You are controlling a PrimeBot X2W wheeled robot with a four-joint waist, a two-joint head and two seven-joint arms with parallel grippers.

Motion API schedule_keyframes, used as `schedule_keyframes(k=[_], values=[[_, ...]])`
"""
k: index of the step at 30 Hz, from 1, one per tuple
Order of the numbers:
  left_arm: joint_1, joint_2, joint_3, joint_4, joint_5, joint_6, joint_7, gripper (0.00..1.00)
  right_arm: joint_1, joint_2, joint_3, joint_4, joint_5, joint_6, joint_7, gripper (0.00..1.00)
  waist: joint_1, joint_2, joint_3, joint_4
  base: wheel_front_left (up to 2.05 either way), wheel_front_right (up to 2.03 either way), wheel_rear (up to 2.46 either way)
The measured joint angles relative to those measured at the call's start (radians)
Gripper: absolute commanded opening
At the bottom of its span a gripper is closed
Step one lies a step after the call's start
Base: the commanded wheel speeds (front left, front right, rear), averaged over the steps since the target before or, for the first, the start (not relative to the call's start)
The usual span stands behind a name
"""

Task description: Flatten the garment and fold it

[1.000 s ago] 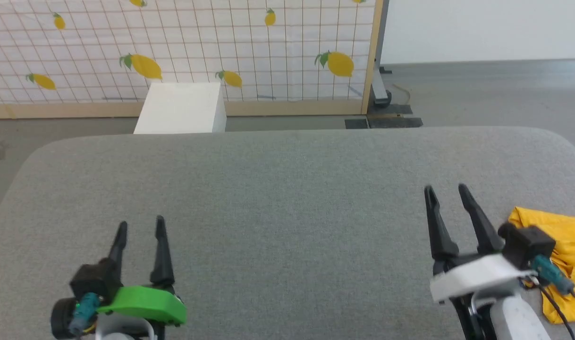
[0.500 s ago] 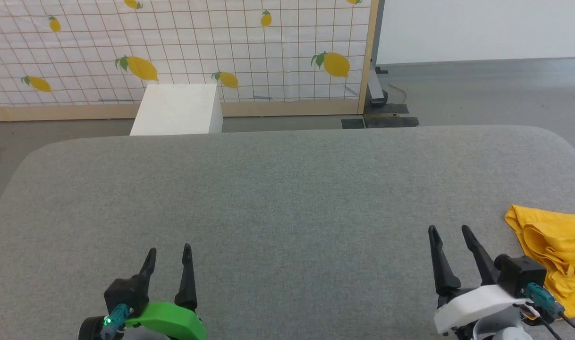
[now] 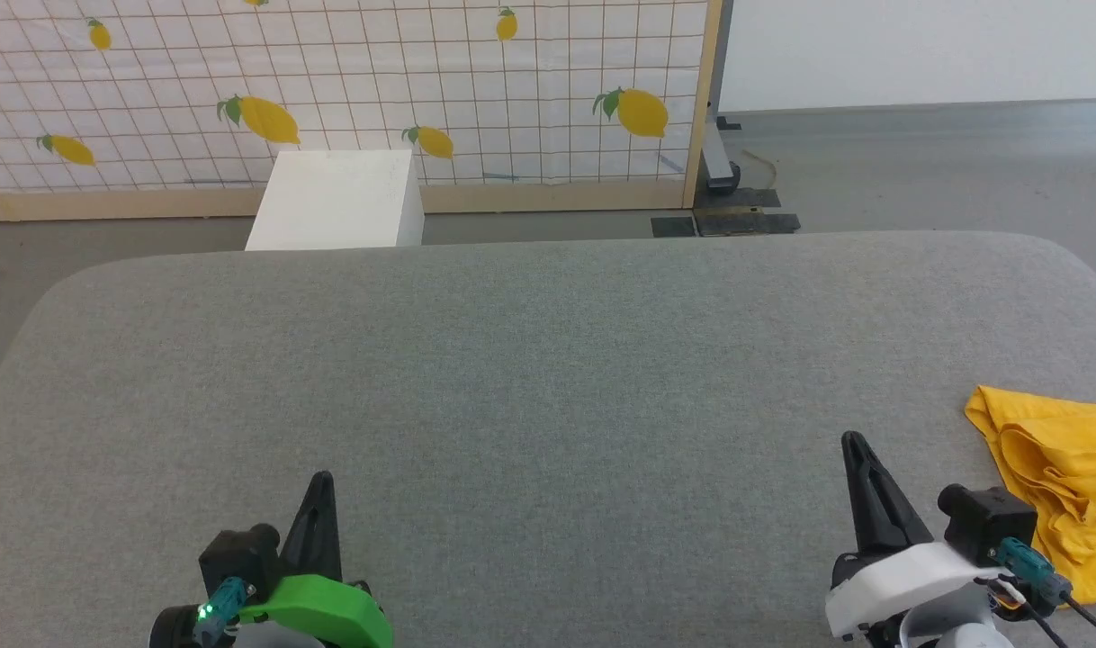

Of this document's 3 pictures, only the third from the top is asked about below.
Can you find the black floor mat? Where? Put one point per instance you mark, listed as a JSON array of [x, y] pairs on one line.
[[746, 223]]

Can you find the lemon print partition screen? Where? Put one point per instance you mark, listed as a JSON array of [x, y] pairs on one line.
[[377, 72]]

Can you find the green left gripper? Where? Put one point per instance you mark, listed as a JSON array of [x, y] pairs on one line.
[[332, 612]]

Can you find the grey partition stand foot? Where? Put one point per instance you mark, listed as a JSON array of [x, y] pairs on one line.
[[719, 162]]

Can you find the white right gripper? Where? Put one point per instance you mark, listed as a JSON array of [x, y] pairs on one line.
[[908, 576]]

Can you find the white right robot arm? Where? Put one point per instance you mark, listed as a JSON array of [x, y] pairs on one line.
[[953, 625]]

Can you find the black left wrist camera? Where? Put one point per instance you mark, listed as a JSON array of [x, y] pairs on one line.
[[238, 556]]

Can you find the yellow garment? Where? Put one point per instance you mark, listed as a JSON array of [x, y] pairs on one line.
[[1070, 459]]

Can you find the white box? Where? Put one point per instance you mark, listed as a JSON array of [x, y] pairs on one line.
[[332, 202]]

